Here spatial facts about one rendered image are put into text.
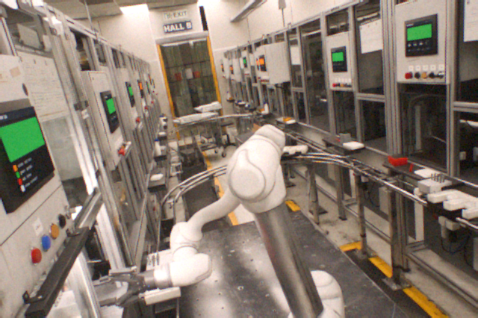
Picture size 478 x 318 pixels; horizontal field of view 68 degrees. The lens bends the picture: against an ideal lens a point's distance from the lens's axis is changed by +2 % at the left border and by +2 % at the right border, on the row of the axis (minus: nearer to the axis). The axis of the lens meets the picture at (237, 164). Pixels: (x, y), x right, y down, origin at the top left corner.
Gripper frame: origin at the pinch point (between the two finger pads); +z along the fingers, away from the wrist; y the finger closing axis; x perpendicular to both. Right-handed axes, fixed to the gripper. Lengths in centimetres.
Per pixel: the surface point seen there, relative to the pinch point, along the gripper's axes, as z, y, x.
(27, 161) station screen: -9, 60, 42
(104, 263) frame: 3.1, -1.3, -24.4
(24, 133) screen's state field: -9, 65, 39
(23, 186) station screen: -9, 56, 48
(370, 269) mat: -162, -100, -102
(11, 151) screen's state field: -9, 63, 47
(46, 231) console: -6, 43, 40
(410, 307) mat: -162, -100, -56
